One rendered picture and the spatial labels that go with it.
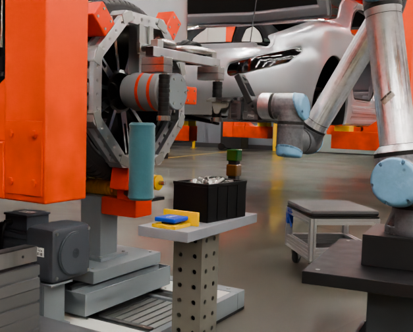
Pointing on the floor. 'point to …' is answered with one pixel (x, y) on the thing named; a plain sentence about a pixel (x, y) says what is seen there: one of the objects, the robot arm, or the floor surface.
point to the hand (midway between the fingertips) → (212, 99)
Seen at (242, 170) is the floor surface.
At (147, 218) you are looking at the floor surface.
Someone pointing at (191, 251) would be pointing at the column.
